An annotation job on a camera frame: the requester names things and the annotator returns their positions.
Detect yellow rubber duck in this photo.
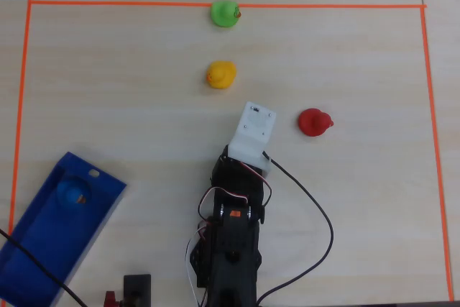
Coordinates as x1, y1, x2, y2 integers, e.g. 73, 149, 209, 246
205, 60, 238, 90

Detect black camera cable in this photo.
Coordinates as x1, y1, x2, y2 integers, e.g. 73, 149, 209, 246
256, 150, 335, 307

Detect thin black cable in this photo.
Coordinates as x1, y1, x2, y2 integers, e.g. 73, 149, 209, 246
0, 228, 88, 307

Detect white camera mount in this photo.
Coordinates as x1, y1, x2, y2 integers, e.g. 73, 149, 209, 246
227, 101, 277, 178

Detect small black red device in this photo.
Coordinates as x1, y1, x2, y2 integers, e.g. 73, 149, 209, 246
123, 274, 152, 307

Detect blue rubber duck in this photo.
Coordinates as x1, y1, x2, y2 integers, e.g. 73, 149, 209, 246
57, 176, 91, 211

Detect green rubber duck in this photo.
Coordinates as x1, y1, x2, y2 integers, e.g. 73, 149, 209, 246
210, 0, 242, 28

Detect white red servo wires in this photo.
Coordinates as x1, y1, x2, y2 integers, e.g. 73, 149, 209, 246
185, 162, 266, 307

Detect red rubber duck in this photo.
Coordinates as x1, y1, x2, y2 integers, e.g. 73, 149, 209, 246
298, 107, 335, 138

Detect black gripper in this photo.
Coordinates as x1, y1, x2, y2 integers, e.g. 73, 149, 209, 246
210, 145, 273, 224

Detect blue plastic box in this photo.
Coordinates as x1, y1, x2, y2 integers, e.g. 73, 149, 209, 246
0, 151, 127, 307

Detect long orange tape strip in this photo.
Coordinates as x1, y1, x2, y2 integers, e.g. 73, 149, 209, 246
27, 0, 428, 10

